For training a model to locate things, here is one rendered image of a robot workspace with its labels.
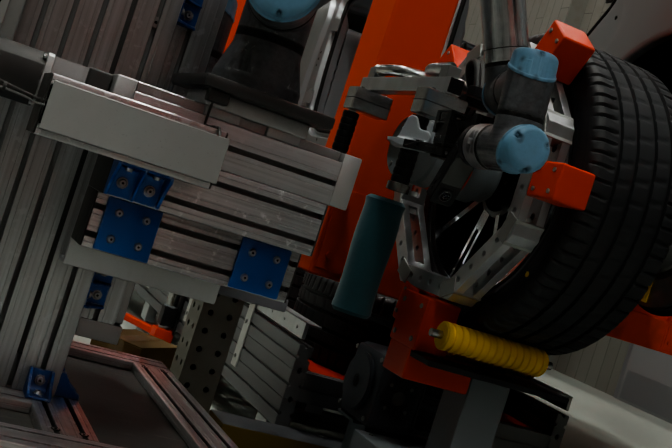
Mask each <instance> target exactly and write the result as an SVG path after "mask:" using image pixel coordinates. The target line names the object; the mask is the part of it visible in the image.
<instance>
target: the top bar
mask: <svg viewBox="0 0 672 448"><path fill-rule="evenodd" d="M464 83H465V82H464V81H462V80H459V79H457V78H454V77H452V76H448V77H363V78H362V81H361V84H360V87H362V86H363V87H365V89H368V90H371V91H373V92H376V93H378V94H385V95H415V94H416V90H417V88H418V87H431V88H432V87H434V88H436V90H439V91H442V92H444V93H447V94H449V95H452V96H455V97H459V96H460V95H461V92H462V89H463V86H464Z"/></svg>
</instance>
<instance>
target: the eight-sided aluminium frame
mask: <svg viewBox="0 0 672 448"><path fill-rule="evenodd" d="M473 58H477V59H478V60H479V59H481V60H484V51H483V44H480V45H476V46H475V47H474V48H473V49H472V50H471V51H470V52H468V53H467V56H466V58H465V59H464V60H463V61H462V63H461V64H460V65H459V66H458V68H460V69H462V71H461V74H460V77H459V78H460V79H462V80H464V81H466V76H465V68H466V64H467V63H468V61H469V60H471V59H473ZM573 124H574V119H573V118H571V114H570V110H569V107H568V103H567V99H566V96H565V92H564V88H563V84H562V83H561V82H559V81H556V82H555V83H554V86H553V90H552V94H551V98H550V102H549V105H548V109H547V113H546V117H545V120H544V124H543V129H542V131H543V132H544V133H545V134H546V135H547V137H548V140H549V147H550V153H549V157H548V159H547V161H552V162H560V163H564V162H565V159H566V156H567V153H568V150H569V146H571V145H572V139H573V134H574V131H575V129H574V125H573ZM532 175H533V173H530V174H520V177H519V180H518V183H517V186H516V189H515V192H514V195H513V199H512V202H511V205H510V208H509V211H508V214H507V217H506V220H505V221H504V223H503V225H502V227H501V228H500V229H499V230H498V231H497V232H496V233H495V234H494V235H493V236H492V237H491V238H490V239H489V240H488V241H487V242H486V243H485V244H484V245H483V246H482V247H481V248H480V249H479V250H478V251H477V252H476V253H475V254H474V255H473V256H472V257H471V258H470V259H469V260H468V261H467V262H466V263H465V264H464V265H463V266H462V267H461V268H460V269H459V270H458V271H457V272H456V273H455V274H454V275H453V276H452V277H451V278H449V277H446V276H443V275H440V274H438V273H435V272H432V270H431V263H430V255H429V247H428V239H427V231H426V224H425V216H424V204H425V199H426V196H427V190H426V189H423V188H420V187H418V186H414V189H413V191H411V190H412V187H413V185H412V184H410V183H409V185H408V186H409V187H410V190H409V193H408V195H406V194H402V193H399V192H396V191H394V198H393V200H394V201H397V202H400V203H403V204H404V206H405V208H406V209H405V211H404V212H403V215H402V219H401V222H400V226H399V229H398V233H397V237H396V247H397V257H398V269H397V271H398V273H399V277H400V281H403V282H404V283H406V281H409V282H410V283H411V284H412V285H413V286H415V287H417V288H420V289H422V290H425V291H427V292H429V293H432V294H434V295H437V296H439V298H441V299H445V300H448V301H451V302H455V303H458V304H461V305H465V306H469V307H472V306H474V305H475V304H476V303H477V302H479V301H481V298H482V297H483V296H484V295H485V294H486V293H487V292H488V291H489V290H490V289H491V288H492V287H493V286H494V285H495V284H497V283H498V282H499V281H500V280H501V279H502V278H503V277H504V276H505V275H506V274H507V273H508V272H509V271H510V270H511V269H512V268H513V267H514V266H515V265H516V264H517V263H518V262H520V261H521V260H522V259H523V258H524V257H525V256H526V255H527V254H528V253H531V252H532V251H533V249H534V247H535V246H536V245H537V244H538V243H539V240H540V237H541V235H542V234H543V232H544V230H545V229H544V224H545V221H546V218H547V215H548V212H549V209H550V206H551V204H549V203H546V202H544V201H541V200H538V199H535V198H533V197H530V196H528V195H527V191H528V187H529V184H530V181H531V178H532Z"/></svg>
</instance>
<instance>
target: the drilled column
mask: <svg viewBox="0 0 672 448"><path fill-rule="evenodd" d="M244 303H245V301H242V300H238V299H234V298H231V297H227V296H224V295H220V294H218V295H217V298H216V301H215V303H214V304H211V303H207V302H203V301H200V300H196V299H193V300H192V303H191V306H190V309H189V312H188V315H187V318H186V321H185V324H184V327H183V330H182V333H181V336H180V340H179V343H178V346H177V349H176V352H175V355H174V358H173V361H172V364H171V367H170V371H171V372H172V374H173V375H174V376H175V377H176V378H177V379H178V380H179V381H180V382H181V384H182V385H183V386H184V387H185V388H186V389H187V390H188V391H189V393H190V394H191V395H192V396H193V397H194V398H195V399H196V400H197V402H198V403H199V404H200V405H201V406H202V407H203V408H204V409H205V411H206V412H207V413H209V410H210V407H211V404H212V401H213V398H214V395H215V392H216V389H217V386H218V383H219V380H220V376H221V373H222V370H223V367H224V364H225V361H226V358H227V355H228V352H229V349H230V346H231V343H232V340H233V337H234V333H235V330H236V327H237V324H238V321H239V318H240V315H241V312H242V309H243V306H244Z"/></svg>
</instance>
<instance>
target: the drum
mask: <svg viewBox="0 0 672 448"><path fill-rule="evenodd" d="M408 117H409V116H408ZM408 117H407V118H408ZM407 118H405V119H404V120H403V121H402V122H401V123H400V124H399V126H398V127H397V129H396V130H395V132H394V134H393V136H394V137H397V136H398V135H399V134H400V132H401V130H402V128H403V126H404V124H405V122H406V120H407ZM434 123H435V121H434V120H430V121H429V124H428V126H427V130H426V131H428V132H429V133H430V134H431V141H430V143H432V144H433V140H434V136H435V132H432V130H433V127H434ZM399 152H400V147H395V146H393V145H392V144H391V143H390V145H389V148H388V153H387V166H388V169H389V171H390V173H391V174H393V169H394V167H395V163H396V160H397V159H398V154H399ZM444 161H445V160H441V159H438V158H435V157H432V156H430V153H423V152H419V155H418V156H417V161H416V163H415V167H414V170H413V171H412V172H413V173H412V177H411V178H410V184H412V185H415V186H418V187H420V188H423V189H426V190H427V189H428V188H429V186H430V184H431V183H432V181H433V179H434V178H435V176H436V174H437V173H438V171H439V169H440V167H441V166H442V164H443V162H444ZM502 174H503V172H499V171H490V170H482V169H477V168H474V170H473V171H472V173H471V175H470V176H469V178H468V180H467V181H466V183H465V184H464V186H463V188H462V189H461V191H460V193H459V194H458V196H457V198H456V199H455V200H458V201H461V202H465V203H467V202H470V201H472V200H473V201H476V202H483V201H485V200H487V199H488V198H490V197H491V196H492V195H493V193H494V192H495V190H496V189H497V187H498V185H499V183H500V181H501V178H502Z"/></svg>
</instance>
